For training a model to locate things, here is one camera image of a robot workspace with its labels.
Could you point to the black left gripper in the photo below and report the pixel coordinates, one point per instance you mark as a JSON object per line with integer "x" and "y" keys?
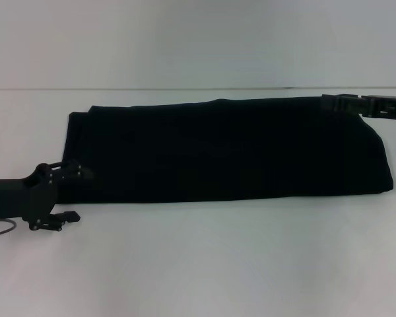
{"x": 19, "y": 195}

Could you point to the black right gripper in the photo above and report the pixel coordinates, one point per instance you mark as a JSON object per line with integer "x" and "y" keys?
{"x": 389, "y": 108}

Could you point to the black t-shirt with FREE print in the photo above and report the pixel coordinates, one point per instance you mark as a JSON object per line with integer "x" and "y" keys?
{"x": 217, "y": 152}

